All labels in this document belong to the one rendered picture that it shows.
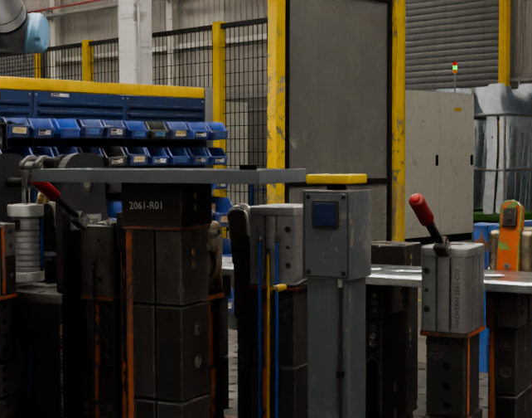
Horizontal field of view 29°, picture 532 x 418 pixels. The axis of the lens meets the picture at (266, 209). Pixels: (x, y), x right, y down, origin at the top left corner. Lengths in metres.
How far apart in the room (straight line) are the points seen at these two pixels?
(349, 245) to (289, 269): 0.23
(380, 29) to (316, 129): 0.72
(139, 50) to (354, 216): 5.51
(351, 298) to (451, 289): 0.17
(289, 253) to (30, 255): 0.47
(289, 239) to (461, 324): 0.28
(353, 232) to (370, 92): 3.99
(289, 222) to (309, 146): 3.42
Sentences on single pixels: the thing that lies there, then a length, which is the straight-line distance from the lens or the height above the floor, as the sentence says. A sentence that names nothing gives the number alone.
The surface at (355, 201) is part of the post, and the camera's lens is 1.30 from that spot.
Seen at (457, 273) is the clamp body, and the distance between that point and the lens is 1.42.
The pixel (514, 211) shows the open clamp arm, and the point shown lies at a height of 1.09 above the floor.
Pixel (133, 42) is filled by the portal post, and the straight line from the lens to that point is 6.76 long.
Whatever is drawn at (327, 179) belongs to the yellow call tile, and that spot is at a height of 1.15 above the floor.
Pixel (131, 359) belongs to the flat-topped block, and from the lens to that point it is 1.48.
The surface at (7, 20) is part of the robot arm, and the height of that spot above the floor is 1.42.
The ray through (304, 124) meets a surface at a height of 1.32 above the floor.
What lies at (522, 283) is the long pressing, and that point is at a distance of 1.52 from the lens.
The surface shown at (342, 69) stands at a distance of 5.10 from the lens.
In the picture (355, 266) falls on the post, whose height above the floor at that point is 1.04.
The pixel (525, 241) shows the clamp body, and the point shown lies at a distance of 1.74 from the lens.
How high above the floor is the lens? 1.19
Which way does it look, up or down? 3 degrees down
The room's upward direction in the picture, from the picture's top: straight up
